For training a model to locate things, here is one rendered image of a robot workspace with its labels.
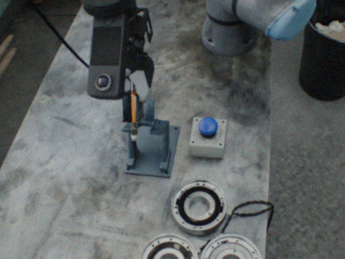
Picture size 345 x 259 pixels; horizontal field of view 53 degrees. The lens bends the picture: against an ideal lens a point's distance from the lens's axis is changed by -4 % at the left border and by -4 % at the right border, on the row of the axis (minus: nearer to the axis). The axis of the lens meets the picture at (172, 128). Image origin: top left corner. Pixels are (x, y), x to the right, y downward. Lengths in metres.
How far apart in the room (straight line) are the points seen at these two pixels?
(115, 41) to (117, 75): 0.05
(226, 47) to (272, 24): 0.20
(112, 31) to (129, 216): 0.39
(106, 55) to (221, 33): 0.50
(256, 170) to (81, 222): 0.37
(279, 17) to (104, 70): 0.42
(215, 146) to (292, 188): 0.96
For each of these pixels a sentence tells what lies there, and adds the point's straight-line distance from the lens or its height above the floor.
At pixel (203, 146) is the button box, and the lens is 0.73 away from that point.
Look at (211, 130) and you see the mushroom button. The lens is 0.72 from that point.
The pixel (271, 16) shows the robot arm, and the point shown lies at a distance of 0.78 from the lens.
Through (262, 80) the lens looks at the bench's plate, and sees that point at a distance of 0.90.
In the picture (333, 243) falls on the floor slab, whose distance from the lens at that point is 1.60.
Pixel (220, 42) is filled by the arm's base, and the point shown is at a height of 0.84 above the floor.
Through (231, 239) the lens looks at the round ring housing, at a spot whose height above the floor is 0.83.
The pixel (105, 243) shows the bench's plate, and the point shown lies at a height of 0.80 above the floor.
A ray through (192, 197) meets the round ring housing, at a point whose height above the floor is 0.83.
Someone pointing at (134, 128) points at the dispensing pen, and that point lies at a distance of 0.63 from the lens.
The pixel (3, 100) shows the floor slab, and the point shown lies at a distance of 2.29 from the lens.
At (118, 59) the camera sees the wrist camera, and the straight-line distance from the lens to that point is 0.47.
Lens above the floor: 1.46
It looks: 55 degrees down
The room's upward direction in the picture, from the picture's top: 11 degrees counter-clockwise
